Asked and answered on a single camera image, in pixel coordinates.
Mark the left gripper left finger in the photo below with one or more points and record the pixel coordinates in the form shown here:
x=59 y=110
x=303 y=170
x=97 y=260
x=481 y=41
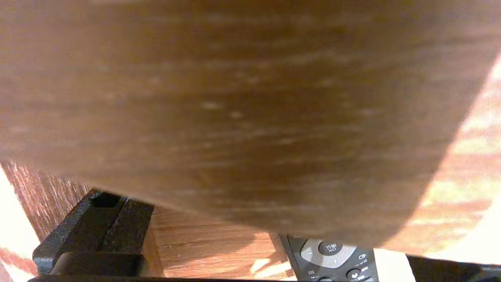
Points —
x=98 y=231

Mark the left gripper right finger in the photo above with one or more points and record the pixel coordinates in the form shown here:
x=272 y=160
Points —
x=450 y=270

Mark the black Philips remote control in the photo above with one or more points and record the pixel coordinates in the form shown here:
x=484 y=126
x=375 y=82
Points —
x=332 y=254

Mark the round wooden bedside table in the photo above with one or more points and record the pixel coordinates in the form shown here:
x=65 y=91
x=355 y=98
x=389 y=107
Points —
x=235 y=98

